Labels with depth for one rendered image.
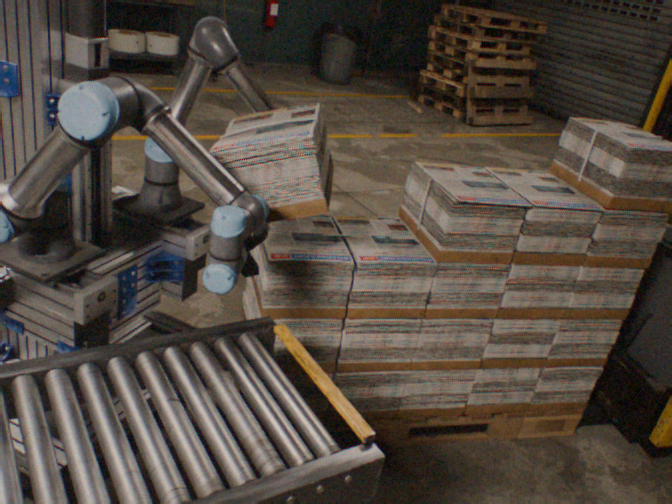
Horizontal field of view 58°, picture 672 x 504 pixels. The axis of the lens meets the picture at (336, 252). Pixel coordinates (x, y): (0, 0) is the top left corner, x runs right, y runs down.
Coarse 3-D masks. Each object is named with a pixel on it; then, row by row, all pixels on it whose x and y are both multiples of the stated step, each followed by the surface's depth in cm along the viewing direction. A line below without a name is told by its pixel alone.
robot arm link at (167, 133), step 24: (144, 96) 142; (144, 120) 143; (168, 120) 145; (168, 144) 145; (192, 144) 146; (192, 168) 146; (216, 168) 147; (216, 192) 147; (240, 192) 148; (264, 216) 151
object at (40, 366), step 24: (168, 336) 151; (192, 336) 152; (216, 336) 154; (264, 336) 162; (24, 360) 134; (48, 360) 136; (72, 360) 137; (96, 360) 139; (192, 360) 153; (72, 384) 138; (144, 384) 149; (48, 408) 138
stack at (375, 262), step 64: (256, 256) 213; (320, 256) 197; (384, 256) 204; (320, 320) 205; (384, 320) 212; (448, 320) 219; (512, 320) 227; (384, 384) 227; (448, 384) 234; (512, 384) 243
